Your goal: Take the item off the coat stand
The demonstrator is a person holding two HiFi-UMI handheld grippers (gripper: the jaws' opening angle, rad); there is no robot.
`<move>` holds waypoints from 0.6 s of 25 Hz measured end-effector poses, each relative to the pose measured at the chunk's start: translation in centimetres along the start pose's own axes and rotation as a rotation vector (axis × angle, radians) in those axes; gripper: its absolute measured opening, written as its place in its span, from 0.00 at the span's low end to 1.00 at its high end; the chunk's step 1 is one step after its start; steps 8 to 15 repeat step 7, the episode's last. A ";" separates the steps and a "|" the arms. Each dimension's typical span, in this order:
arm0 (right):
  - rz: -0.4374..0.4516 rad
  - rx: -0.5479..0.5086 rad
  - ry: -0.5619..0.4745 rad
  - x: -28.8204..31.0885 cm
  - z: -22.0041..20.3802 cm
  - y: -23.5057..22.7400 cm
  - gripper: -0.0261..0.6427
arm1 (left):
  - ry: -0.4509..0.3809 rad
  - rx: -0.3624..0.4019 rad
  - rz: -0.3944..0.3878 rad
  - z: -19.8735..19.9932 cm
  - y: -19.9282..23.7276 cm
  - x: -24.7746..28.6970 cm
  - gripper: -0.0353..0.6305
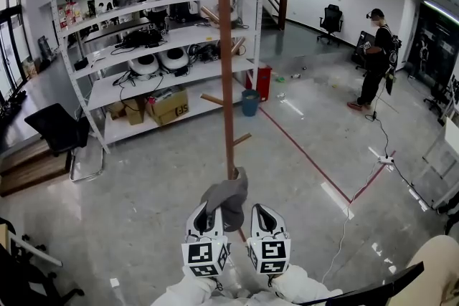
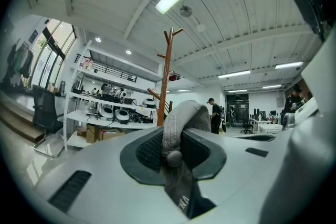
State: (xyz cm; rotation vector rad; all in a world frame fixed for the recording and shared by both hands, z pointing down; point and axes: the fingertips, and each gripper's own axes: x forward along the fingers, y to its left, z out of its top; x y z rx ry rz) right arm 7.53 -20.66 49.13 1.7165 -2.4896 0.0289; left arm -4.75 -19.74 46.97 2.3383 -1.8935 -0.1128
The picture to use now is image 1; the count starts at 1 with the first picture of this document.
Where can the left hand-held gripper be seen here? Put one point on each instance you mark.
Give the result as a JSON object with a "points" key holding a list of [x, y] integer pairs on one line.
{"points": [[204, 256]]}

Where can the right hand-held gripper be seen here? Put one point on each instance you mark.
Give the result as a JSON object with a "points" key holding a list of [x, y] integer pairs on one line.
{"points": [[269, 254]]}

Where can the grey cap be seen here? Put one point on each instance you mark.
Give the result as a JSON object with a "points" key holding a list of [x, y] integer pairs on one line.
{"points": [[229, 197]]}

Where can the wooden coat rack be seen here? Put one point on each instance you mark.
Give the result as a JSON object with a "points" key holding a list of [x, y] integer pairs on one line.
{"points": [[225, 82]]}

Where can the person's left forearm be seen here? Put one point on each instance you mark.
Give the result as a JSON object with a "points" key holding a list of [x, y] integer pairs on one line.
{"points": [[186, 292]]}

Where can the person's right forearm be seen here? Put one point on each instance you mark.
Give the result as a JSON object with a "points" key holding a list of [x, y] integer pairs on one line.
{"points": [[305, 286]]}

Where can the person's white jacket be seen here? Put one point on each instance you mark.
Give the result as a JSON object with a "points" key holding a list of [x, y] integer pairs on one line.
{"points": [[251, 299]]}

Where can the large printed cardboard box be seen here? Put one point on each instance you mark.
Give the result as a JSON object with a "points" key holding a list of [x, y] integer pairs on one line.
{"points": [[168, 113]]}

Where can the blue waste bin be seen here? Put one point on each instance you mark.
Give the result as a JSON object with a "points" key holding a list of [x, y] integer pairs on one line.
{"points": [[250, 105]]}

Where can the black chair backrest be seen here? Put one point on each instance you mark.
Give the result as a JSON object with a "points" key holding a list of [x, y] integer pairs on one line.
{"points": [[376, 283]]}

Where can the white metal shelving unit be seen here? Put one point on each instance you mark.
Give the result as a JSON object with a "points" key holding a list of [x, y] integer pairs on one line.
{"points": [[118, 134]]}

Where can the plain cardboard box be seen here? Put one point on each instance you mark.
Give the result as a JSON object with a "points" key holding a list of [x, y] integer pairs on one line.
{"points": [[135, 114], [115, 111]]}

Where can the crumpled clear litter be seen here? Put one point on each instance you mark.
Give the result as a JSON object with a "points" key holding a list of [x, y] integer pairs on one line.
{"points": [[281, 95]]}

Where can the white power strip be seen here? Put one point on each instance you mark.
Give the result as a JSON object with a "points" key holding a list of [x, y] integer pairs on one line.
{"points": [[386, 159]]}

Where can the red waste bin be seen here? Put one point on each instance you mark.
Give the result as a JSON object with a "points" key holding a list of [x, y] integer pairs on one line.
{"points": [[263, 82]]}

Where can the white oval device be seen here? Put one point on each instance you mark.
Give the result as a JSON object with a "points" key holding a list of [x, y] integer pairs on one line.
{"points": [[173, 59], [143, 64]]}

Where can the pile of black headsets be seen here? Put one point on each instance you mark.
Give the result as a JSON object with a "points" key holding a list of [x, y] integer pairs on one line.
{"points": [[204, 53]]}

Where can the round wooden table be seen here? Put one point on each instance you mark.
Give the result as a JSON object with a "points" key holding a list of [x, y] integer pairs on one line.
{"points": [[441, 261]]}

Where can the black visitor chair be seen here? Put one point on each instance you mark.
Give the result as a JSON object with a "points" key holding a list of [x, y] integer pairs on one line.
{"points": [[59, 125]]}

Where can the wooden steps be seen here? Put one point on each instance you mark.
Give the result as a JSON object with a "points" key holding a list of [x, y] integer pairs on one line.
{"points": [[28, 168]]}

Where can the black office chair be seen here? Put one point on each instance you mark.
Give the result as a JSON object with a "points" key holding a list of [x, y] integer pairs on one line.
{"points": [[21, 272], [360, 61], [331, 18], [439, 98]]}

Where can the small black box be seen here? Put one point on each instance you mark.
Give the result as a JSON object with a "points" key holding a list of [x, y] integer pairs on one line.
{"points": [[81, 64]]}

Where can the white desk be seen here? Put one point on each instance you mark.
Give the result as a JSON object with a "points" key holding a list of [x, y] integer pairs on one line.
{"points": [[453, 132]]}

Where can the white round device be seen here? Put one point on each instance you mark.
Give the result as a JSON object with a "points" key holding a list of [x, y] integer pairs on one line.
{"points": [[234, 16]]}

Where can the black white humanoid figure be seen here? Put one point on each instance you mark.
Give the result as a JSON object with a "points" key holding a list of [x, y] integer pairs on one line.
{"points": [[423, 53]]}

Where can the black glass door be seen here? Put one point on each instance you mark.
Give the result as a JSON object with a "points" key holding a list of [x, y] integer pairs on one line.
{"points": [[441, 46]]}

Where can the row of snack packets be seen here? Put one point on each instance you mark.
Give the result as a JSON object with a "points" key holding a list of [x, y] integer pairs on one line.
{"points": [[70, 14]]}

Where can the glass entrance doors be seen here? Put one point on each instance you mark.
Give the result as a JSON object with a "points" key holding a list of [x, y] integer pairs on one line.
{"points": [[12, 53]]}

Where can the white desk frame bar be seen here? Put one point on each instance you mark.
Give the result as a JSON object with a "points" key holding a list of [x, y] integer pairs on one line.
{"points": [[36, 249]]}

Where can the staircase with wooden post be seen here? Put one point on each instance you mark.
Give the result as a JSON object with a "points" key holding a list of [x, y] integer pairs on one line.
{"points": [[283, 9]]}

